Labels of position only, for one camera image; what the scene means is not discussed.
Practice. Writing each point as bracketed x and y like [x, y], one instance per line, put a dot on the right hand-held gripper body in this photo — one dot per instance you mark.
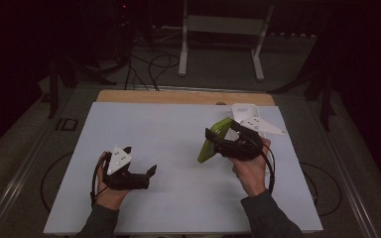
[241, 145]

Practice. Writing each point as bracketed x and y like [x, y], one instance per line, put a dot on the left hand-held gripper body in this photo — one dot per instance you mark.
[125, 180]

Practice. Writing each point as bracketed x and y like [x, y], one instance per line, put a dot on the long white plastic tray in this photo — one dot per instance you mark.
[244, 110]

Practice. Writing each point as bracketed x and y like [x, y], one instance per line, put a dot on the person's left hand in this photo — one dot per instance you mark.
[110, 195]

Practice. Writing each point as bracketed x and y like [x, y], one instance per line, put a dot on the person's right hand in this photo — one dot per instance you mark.
[249, 175]

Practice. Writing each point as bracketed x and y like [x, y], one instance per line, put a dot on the white table mat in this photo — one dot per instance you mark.
[165, 132]

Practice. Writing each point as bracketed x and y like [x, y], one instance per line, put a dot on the black tripod stand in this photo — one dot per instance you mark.
[66, 76]
[320, 89]

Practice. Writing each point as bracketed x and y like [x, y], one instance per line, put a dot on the white metal stand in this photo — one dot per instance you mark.
[223, 24]

